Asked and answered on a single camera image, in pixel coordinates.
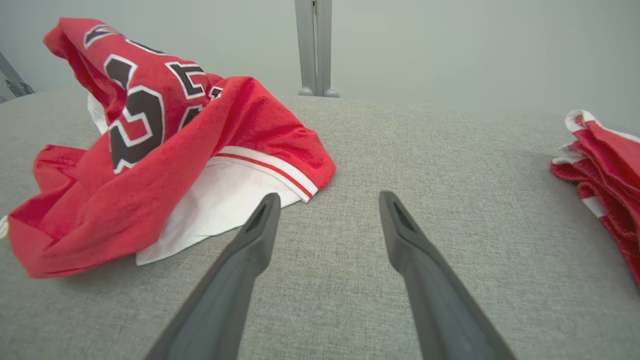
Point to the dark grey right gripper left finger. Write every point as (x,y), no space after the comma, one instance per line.
(225,295)

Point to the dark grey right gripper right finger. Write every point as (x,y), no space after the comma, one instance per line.
(440,305)

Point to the red basketball jersey white trim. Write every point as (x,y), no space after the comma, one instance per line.
(100,220)

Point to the stack of red shirts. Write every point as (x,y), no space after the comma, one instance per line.
(615,165)

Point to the white cloth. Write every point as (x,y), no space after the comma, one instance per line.
(350,300)

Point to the grey metal partition post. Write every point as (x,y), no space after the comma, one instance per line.
(306,45)

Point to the grey metal rail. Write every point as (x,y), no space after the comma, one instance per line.
(17,85)

